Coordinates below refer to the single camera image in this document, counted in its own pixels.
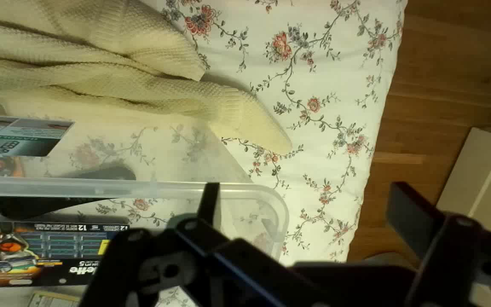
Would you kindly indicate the cream knit blanket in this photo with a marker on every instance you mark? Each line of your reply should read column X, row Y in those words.
column 86, row 62

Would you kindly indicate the floral bed sheet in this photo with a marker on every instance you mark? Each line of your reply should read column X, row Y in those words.
column 325, row 73

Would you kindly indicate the striped robot base platform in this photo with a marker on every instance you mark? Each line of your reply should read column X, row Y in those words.
column 485, row 171

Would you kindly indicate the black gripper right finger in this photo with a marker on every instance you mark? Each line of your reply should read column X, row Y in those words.
column 461, row 256

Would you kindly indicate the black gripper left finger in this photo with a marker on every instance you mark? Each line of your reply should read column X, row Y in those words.
column 154, row 266

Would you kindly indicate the clear plastic storage box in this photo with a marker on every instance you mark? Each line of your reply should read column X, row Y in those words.
column 256, row 196

